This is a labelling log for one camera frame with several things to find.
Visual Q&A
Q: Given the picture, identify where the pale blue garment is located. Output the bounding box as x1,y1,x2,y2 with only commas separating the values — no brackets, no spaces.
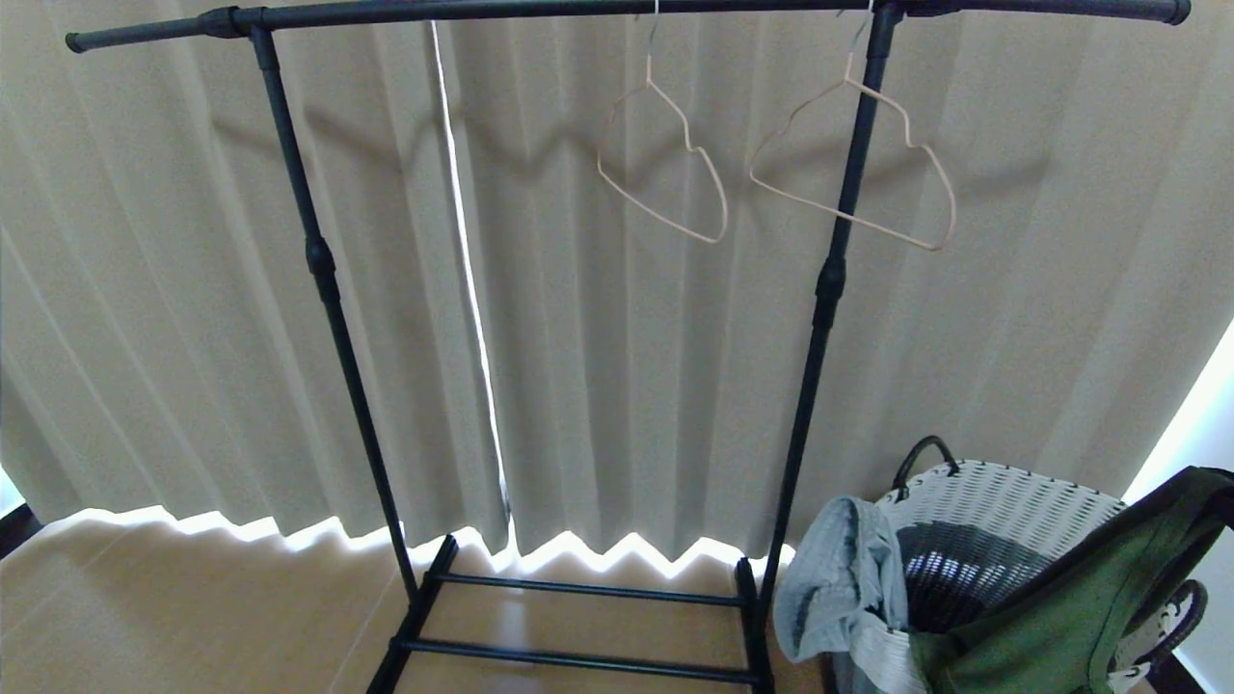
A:
773,496,928,694

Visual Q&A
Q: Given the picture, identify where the white laundry basket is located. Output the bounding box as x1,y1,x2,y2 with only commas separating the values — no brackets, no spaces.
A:
819,436,1208,694

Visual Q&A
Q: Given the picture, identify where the green long-sleeved shirt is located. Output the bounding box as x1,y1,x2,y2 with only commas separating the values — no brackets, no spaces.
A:
911,467,1234,694

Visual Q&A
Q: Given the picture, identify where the pink clothes hanger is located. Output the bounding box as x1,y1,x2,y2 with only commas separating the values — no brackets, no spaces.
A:
596,0,729,244
749,0,957,252

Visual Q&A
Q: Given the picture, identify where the black clothes rack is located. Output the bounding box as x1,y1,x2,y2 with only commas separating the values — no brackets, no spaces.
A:
66,0,1192,694

